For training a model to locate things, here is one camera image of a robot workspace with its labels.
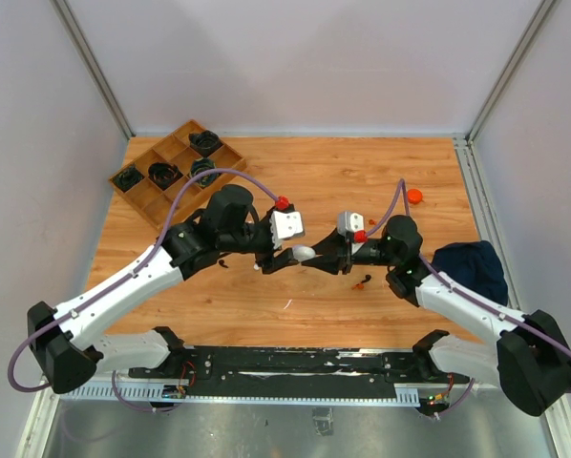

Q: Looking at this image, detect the black green rolled item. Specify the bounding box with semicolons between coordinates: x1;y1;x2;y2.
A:
112;164;144;193

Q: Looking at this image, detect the dark blue cloth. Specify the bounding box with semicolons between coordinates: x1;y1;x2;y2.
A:
433;240;509;305

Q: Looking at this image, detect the black yellow rolled item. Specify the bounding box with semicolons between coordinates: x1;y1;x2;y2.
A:
188;157;221;188

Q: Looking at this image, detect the orange charging case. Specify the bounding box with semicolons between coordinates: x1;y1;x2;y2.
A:
407;189;423;205

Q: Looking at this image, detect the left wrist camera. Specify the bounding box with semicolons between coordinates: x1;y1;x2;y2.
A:
270;210;306;243

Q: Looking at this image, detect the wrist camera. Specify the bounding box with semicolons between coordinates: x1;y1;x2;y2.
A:
270;210;306;243
337;211;365;237

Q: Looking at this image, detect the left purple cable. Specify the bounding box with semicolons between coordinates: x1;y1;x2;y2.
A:
7;169;286;414

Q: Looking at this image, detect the purple cable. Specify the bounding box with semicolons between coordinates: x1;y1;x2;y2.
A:
7;169;286;414
354;178;571;421

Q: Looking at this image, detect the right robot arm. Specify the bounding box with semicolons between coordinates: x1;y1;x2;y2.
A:
293;212;571;416

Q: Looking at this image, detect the black red rolled item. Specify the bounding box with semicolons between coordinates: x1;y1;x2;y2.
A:
148;162;182;190

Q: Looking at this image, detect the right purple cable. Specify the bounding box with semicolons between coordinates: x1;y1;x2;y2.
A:
354;178;571;421

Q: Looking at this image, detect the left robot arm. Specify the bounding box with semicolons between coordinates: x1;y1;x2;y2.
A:
27;184;305;394

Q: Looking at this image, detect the black rolled item top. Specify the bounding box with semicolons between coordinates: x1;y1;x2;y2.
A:
188;130;222;157

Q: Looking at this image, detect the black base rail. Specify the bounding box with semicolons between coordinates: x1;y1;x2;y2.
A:
128;345;450;402

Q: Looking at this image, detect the white charging case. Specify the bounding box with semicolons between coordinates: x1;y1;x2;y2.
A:
291;244;316;262

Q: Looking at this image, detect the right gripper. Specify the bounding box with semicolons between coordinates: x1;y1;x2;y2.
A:
302;227;398;276

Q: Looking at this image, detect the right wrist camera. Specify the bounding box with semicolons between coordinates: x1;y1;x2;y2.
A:
337;211;365;237

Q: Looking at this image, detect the wooden compartment tray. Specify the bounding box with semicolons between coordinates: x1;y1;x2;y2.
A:
110;119;247;231

